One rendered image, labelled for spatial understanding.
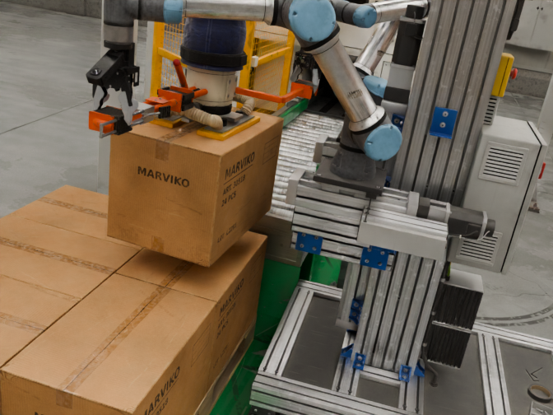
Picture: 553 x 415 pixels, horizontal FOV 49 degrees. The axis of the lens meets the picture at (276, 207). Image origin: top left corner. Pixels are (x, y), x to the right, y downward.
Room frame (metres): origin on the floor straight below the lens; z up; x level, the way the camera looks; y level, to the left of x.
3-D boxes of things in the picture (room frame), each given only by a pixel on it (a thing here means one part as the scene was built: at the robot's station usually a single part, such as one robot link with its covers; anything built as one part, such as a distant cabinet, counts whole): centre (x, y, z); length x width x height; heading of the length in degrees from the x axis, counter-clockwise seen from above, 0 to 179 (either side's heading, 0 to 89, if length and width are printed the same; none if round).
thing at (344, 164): (1.92, -0.23, 1.09); 0.15 x 0.15 x 0.10
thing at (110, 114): (1.57, 0.48, 1.20); 0.08 x 0.07 x 0.05; 163
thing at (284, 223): (2.50, 0.19, 0.58); 0.70 x 0.03 x 0.06; 77
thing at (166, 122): (2.17, 0.39, 1.10); 0.34 x 0.10 x 0.05; 163
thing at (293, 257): (2.50, 0.19, 0.48); 0.70 x 0.03 x 0.15; 77
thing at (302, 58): (2.32, -0.03, 1.34); 0.09 x 0.08 x 0.12; 164
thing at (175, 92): (1.90, 0.37, 1.20); 0.10 x 0.08 x 0.06; 73
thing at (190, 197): (2.14, 0.30, 0.87); 0.60 x 0.40 x 0.40; 163
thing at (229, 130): (2.11, 0.21, 1.09); 0.34 x 0.10 x 0.05; 163
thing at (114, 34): (1.58, 0.47, 1.42); 0.08 x 0.08 x 0.05
